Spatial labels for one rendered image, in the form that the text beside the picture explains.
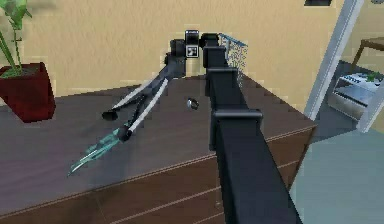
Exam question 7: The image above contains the white door frame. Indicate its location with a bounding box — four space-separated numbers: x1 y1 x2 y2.
303 0 384 134

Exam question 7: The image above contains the silver kitchen stove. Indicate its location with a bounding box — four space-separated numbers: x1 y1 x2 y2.
327 71 384 121

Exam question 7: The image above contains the green house plant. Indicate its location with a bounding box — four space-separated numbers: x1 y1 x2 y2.
0 0 33 80

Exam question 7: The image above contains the grey mesh basket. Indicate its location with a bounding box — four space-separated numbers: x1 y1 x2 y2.
218 32 249 84

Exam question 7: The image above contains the teal feathered dart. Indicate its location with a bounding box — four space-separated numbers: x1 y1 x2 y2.
67 128 125 178

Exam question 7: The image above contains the dark red plant pot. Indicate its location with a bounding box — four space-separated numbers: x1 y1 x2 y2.
0 61 57 124

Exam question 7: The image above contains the brown wooden table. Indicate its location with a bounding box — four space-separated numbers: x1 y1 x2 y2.
350 36 384 75

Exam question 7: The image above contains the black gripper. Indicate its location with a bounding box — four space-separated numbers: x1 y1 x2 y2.
101 38 188 143

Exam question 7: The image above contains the black framed picture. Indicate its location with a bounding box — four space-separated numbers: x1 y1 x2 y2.
304 0 333 7

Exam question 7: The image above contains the brown chest of drawers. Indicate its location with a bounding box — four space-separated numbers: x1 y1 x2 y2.
0 73 318 224

